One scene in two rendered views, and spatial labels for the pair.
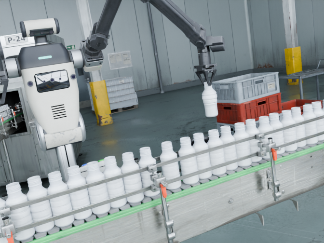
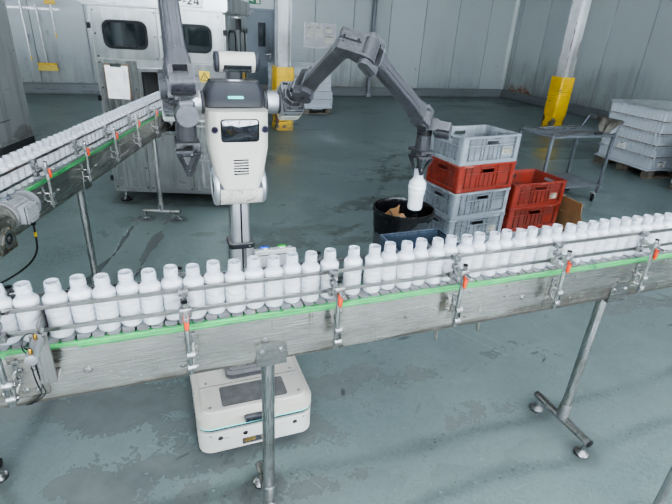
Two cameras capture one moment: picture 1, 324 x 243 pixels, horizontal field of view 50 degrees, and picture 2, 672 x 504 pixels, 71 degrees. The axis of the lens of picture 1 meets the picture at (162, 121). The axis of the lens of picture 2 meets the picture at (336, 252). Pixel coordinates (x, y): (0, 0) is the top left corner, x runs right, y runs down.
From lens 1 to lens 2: 40 cm
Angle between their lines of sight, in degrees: 15
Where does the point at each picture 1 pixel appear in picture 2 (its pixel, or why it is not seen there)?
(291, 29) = (572, 49)
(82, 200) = (257, 292)
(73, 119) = (255, 178)
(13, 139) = (165, 137)
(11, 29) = not seen: outside the picture
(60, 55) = (254, 98)
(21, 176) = (169, 186)
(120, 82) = not seen: hidden behind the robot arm
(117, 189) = (294, 287)
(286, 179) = (472, 304)
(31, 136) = not seen: hidden behind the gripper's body
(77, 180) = (255, 272)
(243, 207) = (418, 324)
